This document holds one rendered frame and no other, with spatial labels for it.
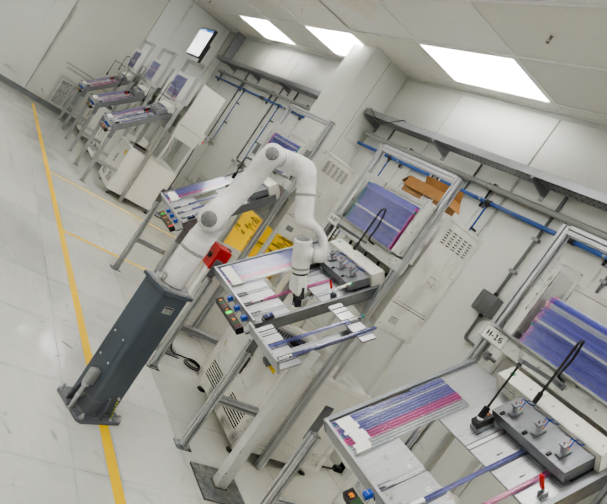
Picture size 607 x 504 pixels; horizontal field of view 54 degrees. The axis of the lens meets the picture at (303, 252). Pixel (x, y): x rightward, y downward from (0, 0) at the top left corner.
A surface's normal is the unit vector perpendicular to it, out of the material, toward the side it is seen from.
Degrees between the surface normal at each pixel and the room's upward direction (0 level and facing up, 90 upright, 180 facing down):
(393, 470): 44
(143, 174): 90
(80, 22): 90
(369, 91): 90
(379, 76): 90
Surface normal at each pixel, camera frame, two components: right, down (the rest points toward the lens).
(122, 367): 0.63, 0.50
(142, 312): -0.53, -0.27
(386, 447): -0.10, -0.88
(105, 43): 0.41, 0.38
